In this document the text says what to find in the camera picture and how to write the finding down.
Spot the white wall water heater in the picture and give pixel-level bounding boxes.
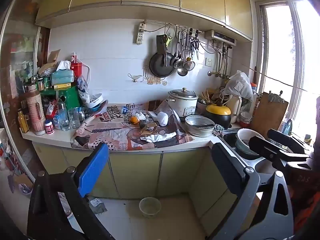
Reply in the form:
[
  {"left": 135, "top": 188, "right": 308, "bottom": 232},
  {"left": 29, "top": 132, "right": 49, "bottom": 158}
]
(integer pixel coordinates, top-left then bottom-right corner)
[{"left": 204, "top": 29, "right": 237, "bottom": 46}]

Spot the newspaper print table cover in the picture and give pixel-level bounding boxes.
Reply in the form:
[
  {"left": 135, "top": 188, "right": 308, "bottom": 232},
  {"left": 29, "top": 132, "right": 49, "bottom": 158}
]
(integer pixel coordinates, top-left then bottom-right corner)
[{"left": 70, "top": 102, "right": 196, "bottom": 151}]

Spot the stack of small bowls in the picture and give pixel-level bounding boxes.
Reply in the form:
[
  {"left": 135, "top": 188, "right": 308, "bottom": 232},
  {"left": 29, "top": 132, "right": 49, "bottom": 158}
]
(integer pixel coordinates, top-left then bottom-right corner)
[{"left": 240, "top": 112, "right": 253, "bottom": 128}]

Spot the glass door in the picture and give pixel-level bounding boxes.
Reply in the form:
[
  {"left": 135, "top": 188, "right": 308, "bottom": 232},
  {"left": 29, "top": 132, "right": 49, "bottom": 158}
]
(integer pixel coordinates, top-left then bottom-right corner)
[{"left": 0, "top": 0, "right": 51, "bottom": 180}]

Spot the clear drinking glass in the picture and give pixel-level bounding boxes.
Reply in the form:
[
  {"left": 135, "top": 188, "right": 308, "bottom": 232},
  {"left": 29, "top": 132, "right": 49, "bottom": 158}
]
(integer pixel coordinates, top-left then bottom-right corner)
[
  {"left": 68, "top": 108, "right": 81, "bottom": 129},
  {"left": 59, "top": 108, "right": 71, "bottom": 131}
]

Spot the metal wall faucet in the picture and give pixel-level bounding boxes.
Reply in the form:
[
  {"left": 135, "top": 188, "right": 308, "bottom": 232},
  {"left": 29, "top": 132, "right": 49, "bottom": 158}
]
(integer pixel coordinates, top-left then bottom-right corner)
[{"left": 207, "top": 71, "right": 231, "bottom": 80}]

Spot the pink thermos flask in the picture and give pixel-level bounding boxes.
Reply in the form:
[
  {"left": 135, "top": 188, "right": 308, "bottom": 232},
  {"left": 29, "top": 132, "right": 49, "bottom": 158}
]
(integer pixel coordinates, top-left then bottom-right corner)
[{"left": 25, "top": 84, "right": 46, "bottom": 136}]

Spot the white rice cooker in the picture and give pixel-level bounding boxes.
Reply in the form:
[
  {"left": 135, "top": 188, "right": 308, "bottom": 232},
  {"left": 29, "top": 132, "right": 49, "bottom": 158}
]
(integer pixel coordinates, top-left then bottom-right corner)
[{"left": 168, "top": 88, "right": 199, "bottom": 118}]

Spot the black pot with yellow lid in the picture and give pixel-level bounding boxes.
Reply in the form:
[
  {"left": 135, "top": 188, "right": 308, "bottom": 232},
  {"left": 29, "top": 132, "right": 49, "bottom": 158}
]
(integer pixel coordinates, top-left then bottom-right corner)
[{"left": 205, "top": 103, "right": 232, "bottom": 130}]

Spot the steel ladle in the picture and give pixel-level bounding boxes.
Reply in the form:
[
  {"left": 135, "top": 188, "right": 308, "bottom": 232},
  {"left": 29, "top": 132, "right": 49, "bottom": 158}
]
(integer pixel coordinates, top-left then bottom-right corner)
[{"left": 177, "top": 31, "right": 189, "bottom": 77}]

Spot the steel sink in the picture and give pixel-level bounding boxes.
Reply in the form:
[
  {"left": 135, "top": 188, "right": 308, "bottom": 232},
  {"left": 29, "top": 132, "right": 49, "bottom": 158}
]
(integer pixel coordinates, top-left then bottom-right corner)
[{"left": 222, "top": 127, "right": 275, "bottom": 164}]

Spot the window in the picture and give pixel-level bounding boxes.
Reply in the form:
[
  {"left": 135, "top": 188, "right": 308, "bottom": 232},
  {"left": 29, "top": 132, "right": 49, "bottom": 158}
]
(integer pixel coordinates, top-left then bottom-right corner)
[{"left": 255, "top": 0, "right": 320, "bottom": 142}]

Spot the white floor bowl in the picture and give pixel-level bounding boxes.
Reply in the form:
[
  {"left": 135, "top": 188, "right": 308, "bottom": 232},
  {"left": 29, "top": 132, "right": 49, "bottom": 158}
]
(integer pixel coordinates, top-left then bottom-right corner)
[{"left": 139, "top": 197, "right": 162, "bottom": 218}]

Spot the red box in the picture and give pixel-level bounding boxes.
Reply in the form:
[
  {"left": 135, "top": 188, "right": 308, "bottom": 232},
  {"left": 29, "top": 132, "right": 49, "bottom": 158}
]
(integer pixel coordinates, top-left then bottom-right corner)
[{"left": 70, "top": 52, "right": 83, "bottom": 78}]

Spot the white foam fruit net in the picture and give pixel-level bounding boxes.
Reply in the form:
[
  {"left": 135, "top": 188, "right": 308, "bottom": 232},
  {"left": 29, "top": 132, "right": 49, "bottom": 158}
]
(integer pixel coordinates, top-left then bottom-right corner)
[{"left": 156, "top": 111, "right": 171, "bottom": 127}]

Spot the white jug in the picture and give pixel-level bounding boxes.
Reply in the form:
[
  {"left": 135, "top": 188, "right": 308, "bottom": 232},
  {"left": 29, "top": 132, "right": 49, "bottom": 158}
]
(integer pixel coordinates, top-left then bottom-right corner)
[{"left": 226, "top": 95, "right": 243, "bottom": 124}]

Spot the green box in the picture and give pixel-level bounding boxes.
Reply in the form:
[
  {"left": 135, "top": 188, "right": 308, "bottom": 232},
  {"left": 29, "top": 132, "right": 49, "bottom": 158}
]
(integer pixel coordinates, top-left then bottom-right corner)
[{"left": 40, "top": 86, "right": 82, "bottom": 109}]

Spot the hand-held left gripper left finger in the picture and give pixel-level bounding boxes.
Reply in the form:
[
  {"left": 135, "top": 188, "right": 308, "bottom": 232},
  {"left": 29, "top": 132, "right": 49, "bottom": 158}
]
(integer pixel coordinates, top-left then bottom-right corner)
[{"left": 27, "top": 142, "right": 114, "bottom": 240}]

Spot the white round dish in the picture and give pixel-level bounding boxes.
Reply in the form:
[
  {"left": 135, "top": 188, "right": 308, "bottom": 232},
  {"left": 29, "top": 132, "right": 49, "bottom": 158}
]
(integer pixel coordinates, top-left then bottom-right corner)
[{"left": 86, "top": 93, "right": 104, "bottom": 109}]

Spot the white plastic bag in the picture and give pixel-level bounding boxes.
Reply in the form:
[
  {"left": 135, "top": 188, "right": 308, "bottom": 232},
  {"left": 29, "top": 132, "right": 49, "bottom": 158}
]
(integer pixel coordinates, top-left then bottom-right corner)
[{"left": 223, "top": 70, "right": 254, "bottom": 102}]

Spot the white power strip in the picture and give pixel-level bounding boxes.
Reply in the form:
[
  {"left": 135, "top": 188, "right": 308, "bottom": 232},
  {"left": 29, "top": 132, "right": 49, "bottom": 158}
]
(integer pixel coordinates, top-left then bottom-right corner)
[{"left": 136, "top": 21, "right": 147, "bottom": 45}]

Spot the white bottle with red label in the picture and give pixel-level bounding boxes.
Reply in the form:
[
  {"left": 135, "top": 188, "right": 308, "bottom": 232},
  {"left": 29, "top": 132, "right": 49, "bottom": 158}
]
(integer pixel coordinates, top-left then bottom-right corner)
[{"left": 44, "top": 120, "right": 55, "bottom": 135}]

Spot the black frying pan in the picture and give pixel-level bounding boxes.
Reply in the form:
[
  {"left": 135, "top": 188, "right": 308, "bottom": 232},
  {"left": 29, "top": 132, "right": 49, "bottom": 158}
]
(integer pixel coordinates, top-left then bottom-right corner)
[{"left": 149, "top": 52, "right": 175, "bottom": 78}]

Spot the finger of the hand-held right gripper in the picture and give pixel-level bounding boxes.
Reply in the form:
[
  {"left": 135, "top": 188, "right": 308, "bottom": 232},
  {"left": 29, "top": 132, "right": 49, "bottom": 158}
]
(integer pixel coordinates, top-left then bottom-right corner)
[
  {"left": 248, "top": 135, "right": 310, "bottom": 162},
  {"left": 267, "top": 129, "right": 313, "bottom": 153}
]

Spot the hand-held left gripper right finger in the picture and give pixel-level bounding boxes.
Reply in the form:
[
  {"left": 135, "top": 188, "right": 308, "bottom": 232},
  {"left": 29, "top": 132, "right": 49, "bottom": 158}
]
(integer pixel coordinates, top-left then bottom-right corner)
[{"left": 207, "top": 142, "right": 294, "bottom": 240}]

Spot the wooden cutting board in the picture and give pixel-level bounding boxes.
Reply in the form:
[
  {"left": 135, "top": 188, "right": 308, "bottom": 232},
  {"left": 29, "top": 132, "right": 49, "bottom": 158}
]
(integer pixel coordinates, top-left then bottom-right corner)
[{"left": 250, "top": 91, "right": 289, "bottom": 139}]

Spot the teal tissue box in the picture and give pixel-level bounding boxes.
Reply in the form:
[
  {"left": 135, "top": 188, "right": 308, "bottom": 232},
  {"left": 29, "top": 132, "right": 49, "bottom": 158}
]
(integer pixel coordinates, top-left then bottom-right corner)
[{"left": 51, "top": 60, "right": 75, "bottom": 86}]

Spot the black overhead wire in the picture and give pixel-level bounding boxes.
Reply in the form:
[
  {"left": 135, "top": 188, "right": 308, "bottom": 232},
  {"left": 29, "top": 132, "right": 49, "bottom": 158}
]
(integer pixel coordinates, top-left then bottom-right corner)
[{"left": 200, "top": 42, "right": 314, "bottom": 93}]

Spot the steel cleaver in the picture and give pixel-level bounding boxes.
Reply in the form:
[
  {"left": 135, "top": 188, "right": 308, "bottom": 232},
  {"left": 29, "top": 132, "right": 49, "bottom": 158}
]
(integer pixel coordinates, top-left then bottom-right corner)
[{"left": 156, "top": 34, "right": 168, "bottom": 54}]

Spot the metal steamer basin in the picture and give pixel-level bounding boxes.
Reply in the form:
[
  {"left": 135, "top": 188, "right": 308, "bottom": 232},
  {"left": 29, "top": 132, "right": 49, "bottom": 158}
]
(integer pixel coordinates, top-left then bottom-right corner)
[{"left": 185, "top": 115, "right": 216, "bottom": 138}]

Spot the yellow bottle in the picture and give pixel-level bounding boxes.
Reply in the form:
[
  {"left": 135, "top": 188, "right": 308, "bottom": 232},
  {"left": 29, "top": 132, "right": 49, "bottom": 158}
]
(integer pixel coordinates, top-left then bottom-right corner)
[{"left": 17, "top": 108, "right": 29, "bottom": 134}]

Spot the utensil holder with chopsticks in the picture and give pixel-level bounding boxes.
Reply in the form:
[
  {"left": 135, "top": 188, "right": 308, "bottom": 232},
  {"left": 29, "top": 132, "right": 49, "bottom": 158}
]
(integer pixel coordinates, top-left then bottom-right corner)
[{"left": 197, "top": 88, "right": 218, "bottom": 114}]

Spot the metal hanging rail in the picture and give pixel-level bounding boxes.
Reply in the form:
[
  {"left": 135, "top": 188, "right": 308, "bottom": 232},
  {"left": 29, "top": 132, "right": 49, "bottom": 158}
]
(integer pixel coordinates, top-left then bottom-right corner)
[{"left": 144, "top": 20, "right": 203, "bottom": 34}]

